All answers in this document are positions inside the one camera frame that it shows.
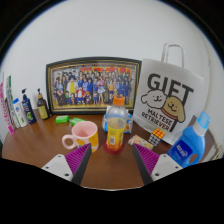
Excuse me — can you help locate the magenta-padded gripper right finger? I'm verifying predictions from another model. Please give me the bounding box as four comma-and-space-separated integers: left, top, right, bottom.
131, 143, 184, 186

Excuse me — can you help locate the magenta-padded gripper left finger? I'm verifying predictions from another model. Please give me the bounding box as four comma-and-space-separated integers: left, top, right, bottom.
41, 143, 93, 186

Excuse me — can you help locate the orange-capped drink bottle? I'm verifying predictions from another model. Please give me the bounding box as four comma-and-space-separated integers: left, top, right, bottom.
105, 94, 129, 153

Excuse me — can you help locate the small patterned snack packet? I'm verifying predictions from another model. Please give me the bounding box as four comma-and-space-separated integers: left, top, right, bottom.
127, 134, 155, 151

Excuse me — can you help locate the colourful puzzle cube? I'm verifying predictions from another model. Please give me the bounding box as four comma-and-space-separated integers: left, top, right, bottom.
147, 127, 166, 147

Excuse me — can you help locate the pink mug with orange print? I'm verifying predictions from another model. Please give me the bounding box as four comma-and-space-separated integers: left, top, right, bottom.
61, 120, 100, 154

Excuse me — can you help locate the blue detergent bottle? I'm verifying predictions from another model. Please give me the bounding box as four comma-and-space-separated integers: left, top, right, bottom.
166, 110, 212, 169

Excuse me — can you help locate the white paper gift bag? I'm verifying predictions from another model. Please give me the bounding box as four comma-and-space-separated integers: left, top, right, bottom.
132, 43, 205, 146

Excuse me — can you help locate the white radiator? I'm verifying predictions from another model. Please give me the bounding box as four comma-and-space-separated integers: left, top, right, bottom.
213, 143, 224, 161

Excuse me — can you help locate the white shampoo bottle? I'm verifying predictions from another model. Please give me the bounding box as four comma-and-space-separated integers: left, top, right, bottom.
12, 97, 29, 128

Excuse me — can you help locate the framed group picture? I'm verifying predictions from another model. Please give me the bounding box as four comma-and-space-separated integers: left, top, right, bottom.
45, 57, 143, 116

